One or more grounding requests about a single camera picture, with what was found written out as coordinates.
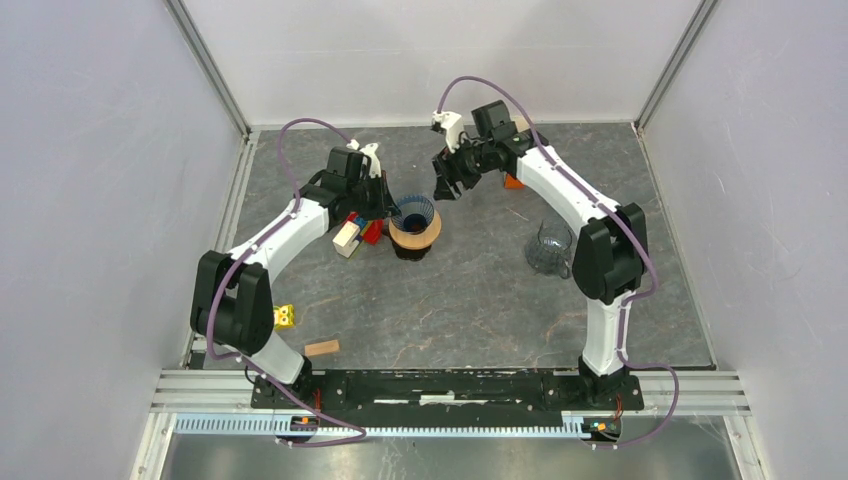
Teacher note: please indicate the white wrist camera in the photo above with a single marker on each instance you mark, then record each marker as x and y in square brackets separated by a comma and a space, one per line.
[371, 167]
[450, 125]

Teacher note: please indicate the grey slotted cable duct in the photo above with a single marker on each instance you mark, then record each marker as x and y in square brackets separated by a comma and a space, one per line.
[294, 426]

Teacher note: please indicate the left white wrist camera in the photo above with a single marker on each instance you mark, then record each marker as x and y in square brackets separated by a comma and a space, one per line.
[371, 167]

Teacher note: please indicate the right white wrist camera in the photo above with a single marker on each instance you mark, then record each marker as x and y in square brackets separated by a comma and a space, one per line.
[450, 125]

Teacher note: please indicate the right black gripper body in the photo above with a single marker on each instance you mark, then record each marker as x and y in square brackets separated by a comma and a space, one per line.
[476, 158]

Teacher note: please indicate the clear glass pitcher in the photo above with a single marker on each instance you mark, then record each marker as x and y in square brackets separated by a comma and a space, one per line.
[548, 251]

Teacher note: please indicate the flat wooden block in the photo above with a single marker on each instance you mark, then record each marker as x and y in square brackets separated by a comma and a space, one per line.
[322, 348]

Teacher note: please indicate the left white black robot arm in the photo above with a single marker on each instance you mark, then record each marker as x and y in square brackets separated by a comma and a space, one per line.
[232, 301]

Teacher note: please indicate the orange coffee filter box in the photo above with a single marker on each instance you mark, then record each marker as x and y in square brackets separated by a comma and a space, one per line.
[512, 183]

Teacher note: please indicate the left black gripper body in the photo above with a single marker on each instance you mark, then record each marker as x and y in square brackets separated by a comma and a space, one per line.
[366, 196]

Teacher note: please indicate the dark brown dripper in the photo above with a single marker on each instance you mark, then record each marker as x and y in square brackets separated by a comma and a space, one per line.
[407, 254]

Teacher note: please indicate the colourful toy block pile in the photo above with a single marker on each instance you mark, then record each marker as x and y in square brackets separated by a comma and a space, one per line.
[356, 231]

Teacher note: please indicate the blue ribbed dripper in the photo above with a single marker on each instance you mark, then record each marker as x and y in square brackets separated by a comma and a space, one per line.
[417, 214]

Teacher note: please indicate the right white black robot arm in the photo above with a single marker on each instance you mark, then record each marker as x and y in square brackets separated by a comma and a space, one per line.
[610, 256]

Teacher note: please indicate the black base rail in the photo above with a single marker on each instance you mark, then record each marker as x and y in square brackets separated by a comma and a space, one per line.
[452, 398]

